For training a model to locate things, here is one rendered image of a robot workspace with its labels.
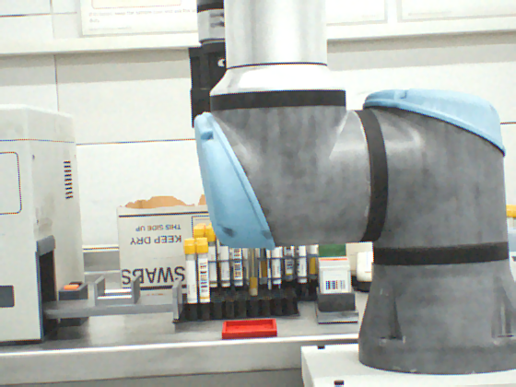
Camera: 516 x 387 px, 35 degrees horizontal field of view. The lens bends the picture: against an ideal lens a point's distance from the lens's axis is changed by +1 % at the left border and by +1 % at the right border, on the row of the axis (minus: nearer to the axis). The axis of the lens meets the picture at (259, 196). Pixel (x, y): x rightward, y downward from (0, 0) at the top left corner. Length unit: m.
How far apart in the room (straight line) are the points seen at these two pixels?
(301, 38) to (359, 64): 1.02
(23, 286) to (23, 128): 0.20
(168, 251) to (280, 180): 0.70
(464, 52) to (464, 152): 1.04
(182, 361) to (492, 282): 0.45
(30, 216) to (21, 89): 0.70
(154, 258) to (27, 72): 0.56
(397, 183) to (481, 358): 0.15
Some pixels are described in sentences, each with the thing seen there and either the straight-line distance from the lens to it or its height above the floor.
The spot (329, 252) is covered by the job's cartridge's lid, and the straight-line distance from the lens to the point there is 1.13.
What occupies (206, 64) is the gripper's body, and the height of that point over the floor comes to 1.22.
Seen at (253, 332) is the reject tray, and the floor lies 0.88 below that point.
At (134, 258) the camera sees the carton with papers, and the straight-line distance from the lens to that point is 1.34.
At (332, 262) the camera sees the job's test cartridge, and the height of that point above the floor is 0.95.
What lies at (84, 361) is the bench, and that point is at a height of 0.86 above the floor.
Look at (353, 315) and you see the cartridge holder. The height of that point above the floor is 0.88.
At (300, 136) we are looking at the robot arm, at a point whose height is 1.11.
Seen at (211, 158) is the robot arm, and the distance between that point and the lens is 0.64.
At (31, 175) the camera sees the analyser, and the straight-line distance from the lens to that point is 1.06.
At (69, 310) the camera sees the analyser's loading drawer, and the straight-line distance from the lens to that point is 1.07.
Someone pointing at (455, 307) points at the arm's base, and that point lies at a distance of 0.68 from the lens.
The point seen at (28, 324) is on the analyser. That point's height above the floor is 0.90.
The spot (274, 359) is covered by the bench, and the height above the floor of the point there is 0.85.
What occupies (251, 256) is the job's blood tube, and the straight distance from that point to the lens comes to 1.15.
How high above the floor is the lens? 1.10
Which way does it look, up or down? 3 degrees down
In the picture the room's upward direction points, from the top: 3 degrees counter-clockwise
